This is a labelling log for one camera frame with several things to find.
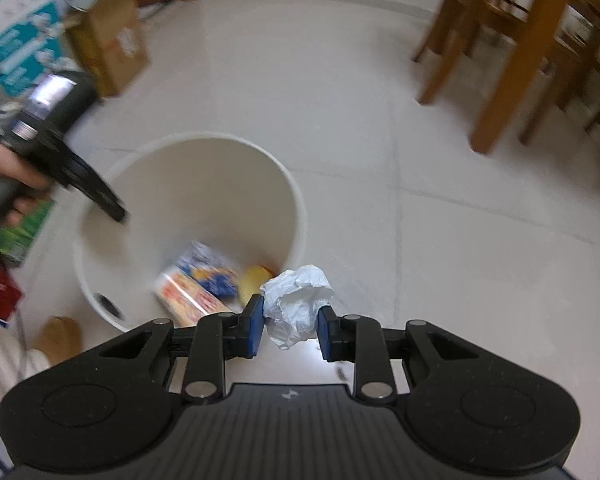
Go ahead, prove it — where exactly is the wooden chair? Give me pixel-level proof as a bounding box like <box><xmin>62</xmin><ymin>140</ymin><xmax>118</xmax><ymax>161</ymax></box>
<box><xmin>412</xmin><ymin>0</ymin><xmax>529</xmax><ymax>105</ymax></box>

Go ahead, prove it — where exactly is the green printed box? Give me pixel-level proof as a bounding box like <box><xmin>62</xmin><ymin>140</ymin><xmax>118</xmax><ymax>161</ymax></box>
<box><xmin>0</xmin><ymin>198</ymin><xmax>56</xmax><ymax>268</ymax></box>

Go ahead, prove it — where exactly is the brown cardboard box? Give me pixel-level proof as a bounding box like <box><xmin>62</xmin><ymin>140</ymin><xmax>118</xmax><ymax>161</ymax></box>
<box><xmin>64</xmin><ymin>0</ymin><xmax>149</xmax><ymax>98</ymax></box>

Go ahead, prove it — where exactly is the white paper ball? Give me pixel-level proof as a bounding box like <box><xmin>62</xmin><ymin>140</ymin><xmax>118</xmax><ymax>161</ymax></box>
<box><xmin>260</xmin><ymin>264</ymin><xmax>335</xmax><ymax>351</ymax></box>

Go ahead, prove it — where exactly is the white round trash bin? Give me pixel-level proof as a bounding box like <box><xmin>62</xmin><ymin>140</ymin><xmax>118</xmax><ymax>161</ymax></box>
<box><xmin>73</xmin><ymin>132</ymin><xmax>306</xmax><ymax>332</ymax></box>

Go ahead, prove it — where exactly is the yellow round lid cup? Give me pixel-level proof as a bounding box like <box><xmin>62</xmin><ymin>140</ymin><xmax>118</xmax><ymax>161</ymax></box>
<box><xmin>237</xmin><ymin>266</ymin><xmax>274</xmax><ymax>308</ymax></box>

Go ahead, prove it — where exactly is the orange yellow milk tea cup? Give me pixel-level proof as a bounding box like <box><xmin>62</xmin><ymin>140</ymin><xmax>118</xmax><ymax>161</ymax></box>
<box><xmin>154</xmin><ymin>266</ymin><xmax>230</xmax><ymax>328</ymax></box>

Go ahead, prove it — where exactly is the blue milk carton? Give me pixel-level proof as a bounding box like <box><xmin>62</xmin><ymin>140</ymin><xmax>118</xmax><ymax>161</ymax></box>
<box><xmin>176</xmin><ymin>240</ymin><xmax>238</xmax><ymax>300</ymax></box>

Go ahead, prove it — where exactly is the teal and white carton box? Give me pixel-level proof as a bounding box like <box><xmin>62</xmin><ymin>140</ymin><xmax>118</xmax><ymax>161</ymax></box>
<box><xmin>0</xmin><ymin>0</ymin><xmax>76</xmax><ymax>107</ymax></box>

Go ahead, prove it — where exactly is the person's left hand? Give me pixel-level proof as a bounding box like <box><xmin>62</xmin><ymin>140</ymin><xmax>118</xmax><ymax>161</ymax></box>
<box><xmin>0</xmin><ymin>144</ymin><xmax>52</xmax><ymax>226</ymax></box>

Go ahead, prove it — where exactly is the tan slipper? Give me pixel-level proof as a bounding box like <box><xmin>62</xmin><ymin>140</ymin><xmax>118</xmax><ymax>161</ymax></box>
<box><xmin>34</xmin><ymin>316</ymin><xmax>83</xmax><ymax>366</ymax></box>

